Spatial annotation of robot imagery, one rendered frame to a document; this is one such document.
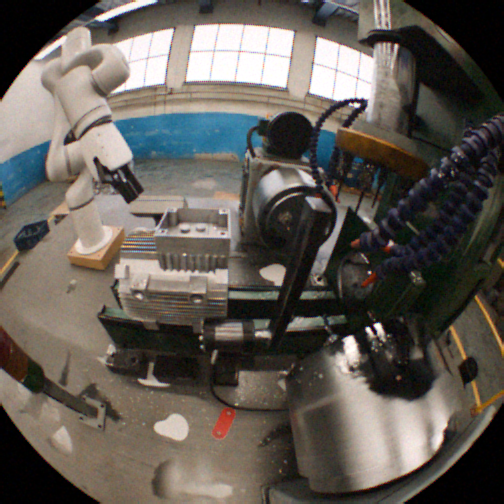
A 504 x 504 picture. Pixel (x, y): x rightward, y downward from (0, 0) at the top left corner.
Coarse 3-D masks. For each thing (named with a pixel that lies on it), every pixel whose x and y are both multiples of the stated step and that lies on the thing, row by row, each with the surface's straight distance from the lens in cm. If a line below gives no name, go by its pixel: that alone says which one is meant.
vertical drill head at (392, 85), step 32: (384, 0) 50; (384, 64) 40; (416, 64) 42; (384, 96) 38; (416, 96) 41; (352, 128) 39; (384, 128) 35; (352, 160) 40; (384, 160) 32; (416, 160) 34
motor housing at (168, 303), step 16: (128, 240) 41; (144, 240) 40; (128, 256) 40; (144, 256) 38; (144, 272) 38; (160, 272) 37; (176, 272) 37; (128, 288) 39; (160, 288) 36; (176, 288) 36; (208, 288) 36; (224, 288) 36; (128, 304) 41; (144, 304) 40; (160, 304) 38; (176, 304) 37; (192, 304) 37; (208, 304) 37; (224, 304) 37; (160, 320) 43; (176, 320) 42; (192, 320) 41
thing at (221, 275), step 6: (138, 228) 48; (144, 228) 47; (120, 264) 38; (120, 270) 38; (126, 270) 38; (216, 270) 34; (222, 270) 34; (228, 270) 34; (120, 276) 38; (126, 276) 38; (216, 276) 34; (222, 276) 34; (228, 276) 34; (216, 282) 34; (222, 282) 34; (228, 282) 34; (138, 318) 47
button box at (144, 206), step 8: (136, 200) 66; (144, 200) 65; (152, 200) 64; (160, 200) 63; (168, 200) 62; (176, 200) 62; (184, 200) 61; (136, 208) 65; (144, 208) 64; (152, 208) 63; (160, 208) 62; (136, 216) 70; (144, 216) 69
